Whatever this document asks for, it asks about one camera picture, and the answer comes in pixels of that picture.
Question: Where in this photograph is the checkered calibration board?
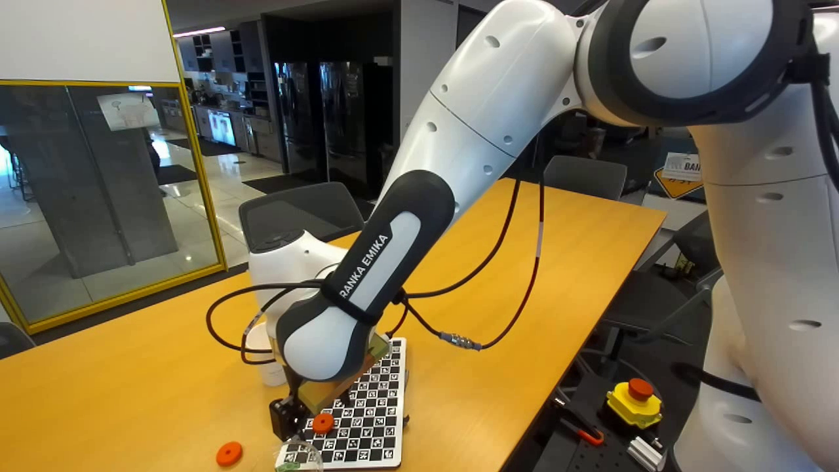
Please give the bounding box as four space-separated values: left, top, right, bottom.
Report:
272 336 412 472

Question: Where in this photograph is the gray office chair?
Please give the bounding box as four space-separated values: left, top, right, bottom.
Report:
539 154 632 201
236 181 366 256

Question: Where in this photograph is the yellow emergency stop button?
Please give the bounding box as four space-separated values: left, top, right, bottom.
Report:
602 375 666 433

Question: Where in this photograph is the dark office chair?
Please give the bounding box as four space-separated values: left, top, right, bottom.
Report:
599 213 729 352

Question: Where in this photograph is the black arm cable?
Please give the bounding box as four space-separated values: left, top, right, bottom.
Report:
203 178 548 367

